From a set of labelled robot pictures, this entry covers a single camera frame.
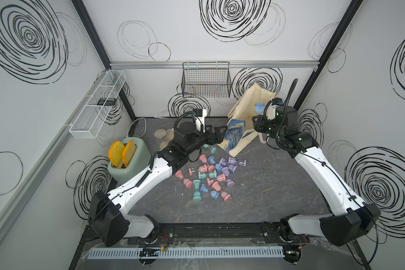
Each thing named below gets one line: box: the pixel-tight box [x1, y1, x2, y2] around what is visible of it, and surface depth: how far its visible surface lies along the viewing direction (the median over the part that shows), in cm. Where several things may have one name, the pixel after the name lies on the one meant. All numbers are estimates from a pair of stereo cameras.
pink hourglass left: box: [175, 170, 193, 189], surface depth 89 cm
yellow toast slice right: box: [122, 140, 136, 168], surface depth 79 cm
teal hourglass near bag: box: [203, 144, 218, 154], surface depth 101 cm
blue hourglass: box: [210, 190, 221, 201], surface depth 84 cm
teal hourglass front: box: [192, 178, 202, 202], surface depth 86 cm
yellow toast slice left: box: [108, 140, 125, 168], surface depth 79 cm
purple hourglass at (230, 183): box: [226, 178, 236, 188], surface depth 89 cm
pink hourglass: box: [199, 154, 208, 164], surface depth 98 cm
